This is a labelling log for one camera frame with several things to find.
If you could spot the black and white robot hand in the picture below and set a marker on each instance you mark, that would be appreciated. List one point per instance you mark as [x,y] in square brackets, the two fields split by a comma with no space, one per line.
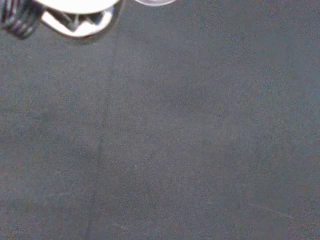
[75,6]

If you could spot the clear round rim piece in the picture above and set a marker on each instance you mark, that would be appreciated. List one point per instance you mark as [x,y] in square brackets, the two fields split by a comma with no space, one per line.
[155,2]

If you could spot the black bench cloth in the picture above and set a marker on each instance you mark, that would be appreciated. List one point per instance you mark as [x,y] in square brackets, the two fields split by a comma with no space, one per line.
[175,130]

